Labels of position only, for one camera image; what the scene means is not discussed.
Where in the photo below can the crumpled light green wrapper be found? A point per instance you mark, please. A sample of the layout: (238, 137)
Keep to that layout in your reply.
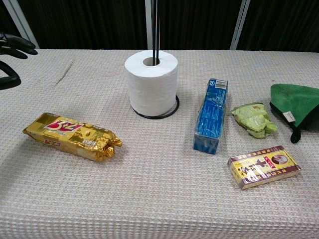
(254, 119)

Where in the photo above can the white upright frame post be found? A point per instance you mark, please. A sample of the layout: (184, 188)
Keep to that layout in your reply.
(148, 25)

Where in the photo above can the beige waffle tablecloth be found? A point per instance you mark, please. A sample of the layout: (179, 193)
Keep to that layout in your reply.
(154, 189)

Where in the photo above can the gold foil biscuit pack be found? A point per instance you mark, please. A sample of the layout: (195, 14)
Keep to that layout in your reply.
(72, 135)

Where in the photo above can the yellow and maroon box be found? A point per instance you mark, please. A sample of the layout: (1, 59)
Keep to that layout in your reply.
(264, 166)

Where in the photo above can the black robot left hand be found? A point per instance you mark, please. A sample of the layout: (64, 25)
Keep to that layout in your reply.
(15, 44)

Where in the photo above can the white slanted frame post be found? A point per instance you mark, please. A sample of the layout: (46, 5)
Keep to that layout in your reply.
(21, 23)
(239, 25)

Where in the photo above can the blue rectangular carton box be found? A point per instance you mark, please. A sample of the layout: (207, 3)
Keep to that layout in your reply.
(211, 117)

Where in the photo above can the green microfibre cloth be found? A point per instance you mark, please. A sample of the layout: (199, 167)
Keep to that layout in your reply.
(296, 102)

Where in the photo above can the dark pleated curtain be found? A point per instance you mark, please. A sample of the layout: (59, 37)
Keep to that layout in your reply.
(87, 25)

